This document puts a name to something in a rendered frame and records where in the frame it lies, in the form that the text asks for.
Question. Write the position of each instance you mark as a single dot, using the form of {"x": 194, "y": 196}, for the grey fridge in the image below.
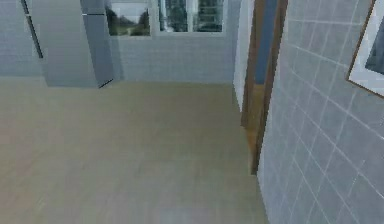
{"x": 71, "y": 50}

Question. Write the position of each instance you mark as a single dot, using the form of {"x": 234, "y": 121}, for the white framed window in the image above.
{"x": 129, "y": 20}
{"x": 191, "y": 16}

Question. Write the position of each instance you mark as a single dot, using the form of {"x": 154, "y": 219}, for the white room door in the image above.
{"x": 242, "y": 53}

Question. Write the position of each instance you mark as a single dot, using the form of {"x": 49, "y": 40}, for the brown framed wall picture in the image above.
{"x": 368, "y": 50}

